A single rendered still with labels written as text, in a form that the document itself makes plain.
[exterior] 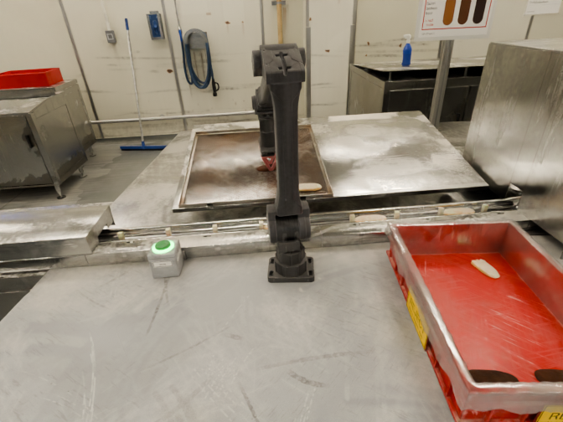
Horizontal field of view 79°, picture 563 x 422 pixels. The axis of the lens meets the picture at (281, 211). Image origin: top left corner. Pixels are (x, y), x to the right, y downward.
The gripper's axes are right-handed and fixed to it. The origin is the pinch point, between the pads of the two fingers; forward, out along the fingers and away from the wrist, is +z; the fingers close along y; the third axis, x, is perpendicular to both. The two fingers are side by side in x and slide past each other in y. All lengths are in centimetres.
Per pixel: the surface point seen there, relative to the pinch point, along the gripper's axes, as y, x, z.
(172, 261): -43, 32, -2
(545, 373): -86, -38, -4
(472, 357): -80, -28, -2
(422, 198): -19, -52, 9
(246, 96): 330, -11, 100
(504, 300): -68, -45, 0
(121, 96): 345, 145, 91
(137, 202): 3, 51, 11
